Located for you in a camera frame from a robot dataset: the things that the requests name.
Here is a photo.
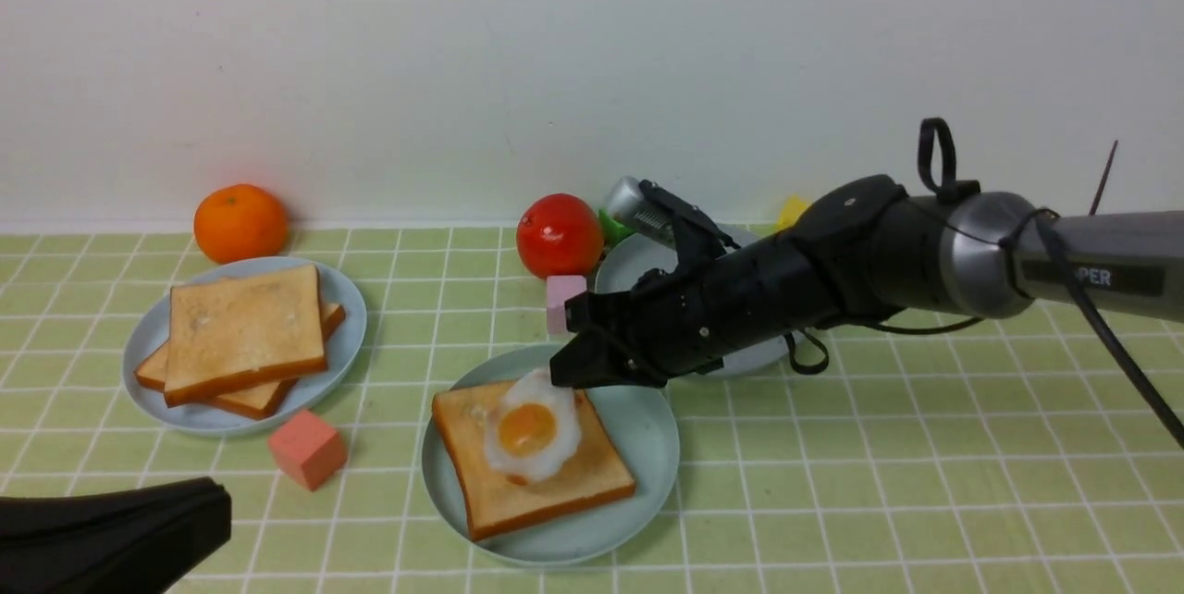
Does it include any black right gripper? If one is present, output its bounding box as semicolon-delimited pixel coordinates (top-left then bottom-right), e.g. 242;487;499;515
549;237;839;389

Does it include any fried egg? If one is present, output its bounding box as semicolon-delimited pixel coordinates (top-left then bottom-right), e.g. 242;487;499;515
485;367;583;485

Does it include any toast slice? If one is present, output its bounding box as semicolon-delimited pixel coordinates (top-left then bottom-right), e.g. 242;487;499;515
431;380;637;542
162;264;328;407
134;302;347;420

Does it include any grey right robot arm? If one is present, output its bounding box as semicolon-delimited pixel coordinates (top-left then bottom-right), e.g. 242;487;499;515
549;174;1183;389

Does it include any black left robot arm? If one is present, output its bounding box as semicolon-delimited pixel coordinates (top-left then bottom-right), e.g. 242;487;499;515
1;477;232;593

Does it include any teal centre plate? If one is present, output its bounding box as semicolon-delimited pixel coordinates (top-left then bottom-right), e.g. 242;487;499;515
420;344;681;568

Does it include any pink cube block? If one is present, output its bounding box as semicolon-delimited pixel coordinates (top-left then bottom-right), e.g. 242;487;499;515
546;275;587;334

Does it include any blue plate with eggs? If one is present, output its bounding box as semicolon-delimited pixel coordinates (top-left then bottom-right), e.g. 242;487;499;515
592;234;789;380

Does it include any green cube block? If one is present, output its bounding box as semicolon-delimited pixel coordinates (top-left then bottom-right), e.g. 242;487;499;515
598;209;635;248

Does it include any red tomato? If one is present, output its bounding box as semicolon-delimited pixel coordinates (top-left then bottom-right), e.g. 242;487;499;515
516;193;605;280

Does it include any yellow cube block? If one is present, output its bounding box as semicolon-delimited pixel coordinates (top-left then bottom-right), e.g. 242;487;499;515
776;196;811;231

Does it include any salmon cube block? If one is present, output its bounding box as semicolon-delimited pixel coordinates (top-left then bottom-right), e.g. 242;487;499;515
268;409;350;491

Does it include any orange fruit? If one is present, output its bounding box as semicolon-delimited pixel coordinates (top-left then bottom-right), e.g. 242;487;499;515
191;182;290;265

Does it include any blue plate with toast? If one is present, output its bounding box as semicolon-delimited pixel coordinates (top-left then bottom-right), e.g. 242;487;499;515
122;256;368;438

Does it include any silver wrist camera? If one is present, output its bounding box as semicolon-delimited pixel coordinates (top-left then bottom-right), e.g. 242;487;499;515
603;176;741;293

